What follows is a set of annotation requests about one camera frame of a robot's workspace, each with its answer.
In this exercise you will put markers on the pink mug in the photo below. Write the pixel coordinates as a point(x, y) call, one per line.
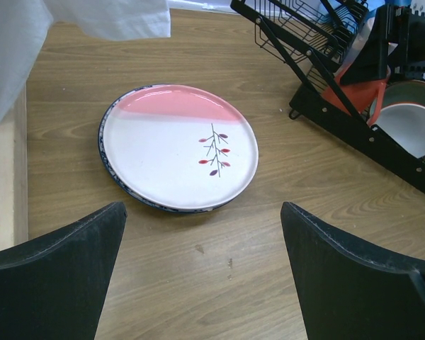
point(360, 40)

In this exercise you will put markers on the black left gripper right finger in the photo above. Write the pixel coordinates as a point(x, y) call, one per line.
point(349, 288)

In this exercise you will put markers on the pink white plate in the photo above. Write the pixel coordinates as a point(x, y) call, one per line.
point(177, 148)

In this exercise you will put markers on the blue cloth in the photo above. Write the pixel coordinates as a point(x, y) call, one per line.
point(348, 16)

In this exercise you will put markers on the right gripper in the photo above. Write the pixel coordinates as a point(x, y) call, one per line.
point(407, 58)

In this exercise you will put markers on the orange mug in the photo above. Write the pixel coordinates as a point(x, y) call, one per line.
point(361, 95)

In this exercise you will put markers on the wooden clothes rack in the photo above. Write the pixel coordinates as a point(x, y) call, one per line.
point(14, 175)

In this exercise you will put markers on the blue white floral plate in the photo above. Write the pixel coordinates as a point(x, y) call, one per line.
point(106, 170)

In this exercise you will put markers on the white orange bowl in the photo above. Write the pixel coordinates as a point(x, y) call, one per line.
point(405, 124)

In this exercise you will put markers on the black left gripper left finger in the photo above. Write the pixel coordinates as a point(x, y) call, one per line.
point(55, 286)

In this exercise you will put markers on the white t-shirt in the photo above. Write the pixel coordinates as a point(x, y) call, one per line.
point(24, 26)

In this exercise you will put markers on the black wire dish rack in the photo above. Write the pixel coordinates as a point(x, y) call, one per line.
point(290, 30)

